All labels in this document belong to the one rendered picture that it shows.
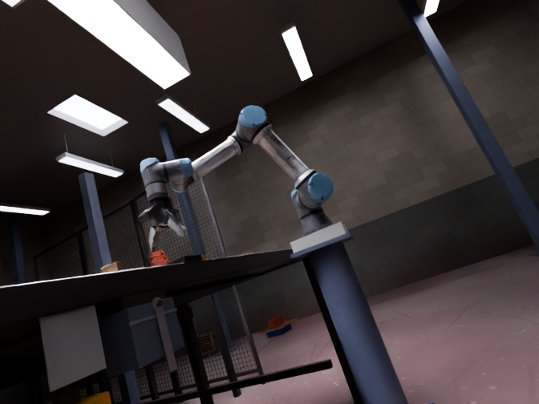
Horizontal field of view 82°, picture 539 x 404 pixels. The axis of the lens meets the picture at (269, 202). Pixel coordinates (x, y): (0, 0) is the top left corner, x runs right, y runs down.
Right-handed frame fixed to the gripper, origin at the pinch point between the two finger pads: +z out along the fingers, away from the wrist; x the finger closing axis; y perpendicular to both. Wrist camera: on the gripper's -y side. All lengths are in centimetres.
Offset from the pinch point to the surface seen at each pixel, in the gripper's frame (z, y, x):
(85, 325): 21, -48, -16
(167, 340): 28.7, -32.8, -19.9
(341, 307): 43, 43, -42
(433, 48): -222, 409, -234
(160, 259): -15, 79, 72
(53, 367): 26, -54, -15
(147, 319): 23.0, -36.4, -19.3
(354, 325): 51, 44, -44
